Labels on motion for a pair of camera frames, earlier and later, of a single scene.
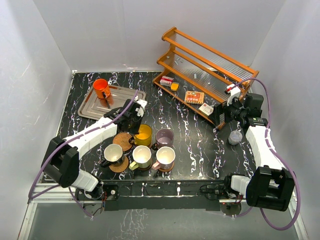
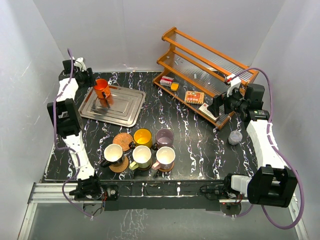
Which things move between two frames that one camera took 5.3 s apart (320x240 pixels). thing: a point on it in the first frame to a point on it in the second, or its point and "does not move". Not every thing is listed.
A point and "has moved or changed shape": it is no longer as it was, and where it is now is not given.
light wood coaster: (167, 170) does not move
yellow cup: (144, 137) has moved or changed shape
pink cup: (165, 157) does not move
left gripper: (133, 131) to (89, 76)
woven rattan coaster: (122, 139) does not move
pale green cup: (142, 154) does not move
